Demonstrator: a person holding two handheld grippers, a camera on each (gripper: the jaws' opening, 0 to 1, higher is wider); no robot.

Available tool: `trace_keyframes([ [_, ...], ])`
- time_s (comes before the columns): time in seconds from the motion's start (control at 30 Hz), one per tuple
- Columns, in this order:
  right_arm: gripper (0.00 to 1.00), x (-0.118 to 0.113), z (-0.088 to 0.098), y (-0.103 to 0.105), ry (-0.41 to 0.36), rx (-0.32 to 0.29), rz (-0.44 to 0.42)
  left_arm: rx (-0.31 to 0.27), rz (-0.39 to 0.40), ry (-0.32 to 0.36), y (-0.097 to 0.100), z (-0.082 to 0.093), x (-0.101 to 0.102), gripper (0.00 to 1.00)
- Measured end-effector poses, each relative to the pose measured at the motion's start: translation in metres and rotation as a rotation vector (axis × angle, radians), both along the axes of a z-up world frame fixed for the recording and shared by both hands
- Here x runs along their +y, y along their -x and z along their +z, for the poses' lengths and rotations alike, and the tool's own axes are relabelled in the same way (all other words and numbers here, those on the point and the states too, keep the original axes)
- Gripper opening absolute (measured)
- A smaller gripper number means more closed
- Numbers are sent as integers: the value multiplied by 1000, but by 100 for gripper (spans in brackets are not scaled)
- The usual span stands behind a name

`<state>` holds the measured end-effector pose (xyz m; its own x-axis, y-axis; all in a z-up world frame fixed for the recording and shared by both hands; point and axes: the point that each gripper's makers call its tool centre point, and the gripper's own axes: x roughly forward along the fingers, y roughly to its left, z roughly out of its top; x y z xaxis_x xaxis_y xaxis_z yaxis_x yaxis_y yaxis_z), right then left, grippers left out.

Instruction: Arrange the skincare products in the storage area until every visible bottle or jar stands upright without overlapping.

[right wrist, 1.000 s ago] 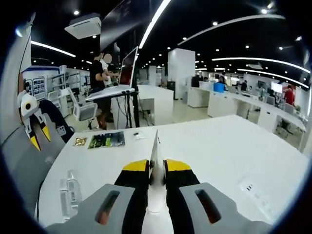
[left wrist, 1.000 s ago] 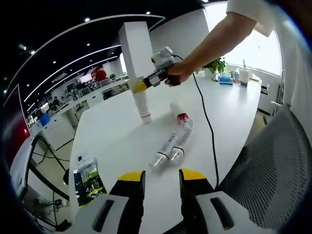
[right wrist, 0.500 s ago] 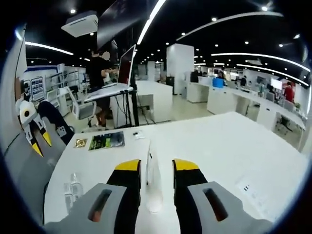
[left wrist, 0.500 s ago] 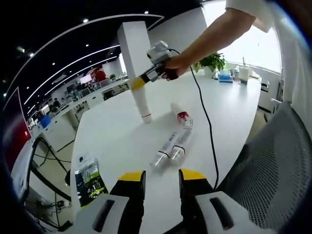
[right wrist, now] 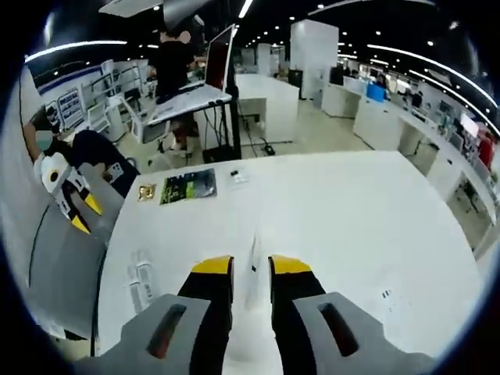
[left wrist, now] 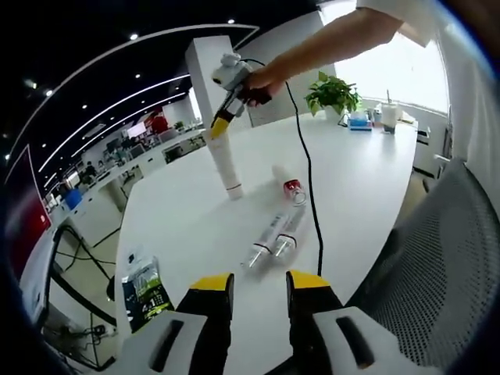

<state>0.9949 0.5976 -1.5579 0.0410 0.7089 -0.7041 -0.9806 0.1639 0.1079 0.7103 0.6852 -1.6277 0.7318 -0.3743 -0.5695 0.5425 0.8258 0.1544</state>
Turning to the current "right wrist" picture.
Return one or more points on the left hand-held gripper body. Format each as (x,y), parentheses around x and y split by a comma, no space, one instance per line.
(62,183)

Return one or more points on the white square pillar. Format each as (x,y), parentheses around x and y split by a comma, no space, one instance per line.
(314,58)

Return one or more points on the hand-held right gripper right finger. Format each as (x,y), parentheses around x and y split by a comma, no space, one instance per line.
(293,312)

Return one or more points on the white smartphone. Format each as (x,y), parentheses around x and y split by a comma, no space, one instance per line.
(116,173)

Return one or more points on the blue storage bin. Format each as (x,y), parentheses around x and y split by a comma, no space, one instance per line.
(376,93)

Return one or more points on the gold foil packet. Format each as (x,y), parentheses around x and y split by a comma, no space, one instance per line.
(147,192)

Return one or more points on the grey mesh office chair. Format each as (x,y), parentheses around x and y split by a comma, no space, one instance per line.
(66,273)

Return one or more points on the white monitor with red screen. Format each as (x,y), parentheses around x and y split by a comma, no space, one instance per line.
(218,58)

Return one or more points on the long white office counter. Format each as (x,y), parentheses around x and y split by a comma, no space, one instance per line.
(375,125)

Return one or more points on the small clear plastic bag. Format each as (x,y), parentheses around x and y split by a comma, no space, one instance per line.
(238,176)

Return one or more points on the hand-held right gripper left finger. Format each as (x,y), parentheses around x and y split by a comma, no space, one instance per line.
(207,312)

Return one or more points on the green printed packet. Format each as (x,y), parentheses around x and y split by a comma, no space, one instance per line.
(187,187)

